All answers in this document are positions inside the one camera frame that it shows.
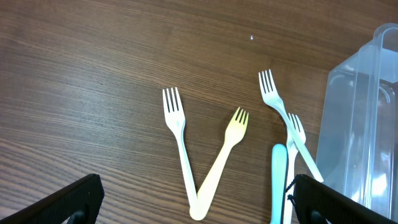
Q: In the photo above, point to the white fork angled top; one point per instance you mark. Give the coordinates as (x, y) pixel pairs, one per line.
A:
(271, 98)

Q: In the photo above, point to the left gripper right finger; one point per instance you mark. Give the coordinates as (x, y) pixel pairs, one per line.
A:
(315, 202)

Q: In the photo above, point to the light blue plastic fork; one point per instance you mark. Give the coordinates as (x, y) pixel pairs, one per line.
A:
(279, 172)

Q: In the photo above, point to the yellow plastic fork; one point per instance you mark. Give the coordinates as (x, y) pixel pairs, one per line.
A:
(234, 133)

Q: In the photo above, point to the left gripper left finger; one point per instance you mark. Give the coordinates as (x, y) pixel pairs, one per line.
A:
(79, 202)

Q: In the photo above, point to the left clear plastic container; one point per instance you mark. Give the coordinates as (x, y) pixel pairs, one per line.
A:
(357, 146)

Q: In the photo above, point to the white fork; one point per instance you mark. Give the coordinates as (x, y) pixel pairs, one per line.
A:
(292, 153)
(175, 120)

